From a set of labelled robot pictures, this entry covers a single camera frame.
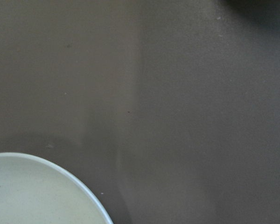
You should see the cream round plate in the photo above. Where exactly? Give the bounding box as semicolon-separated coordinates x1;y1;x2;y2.
0;153;112;224

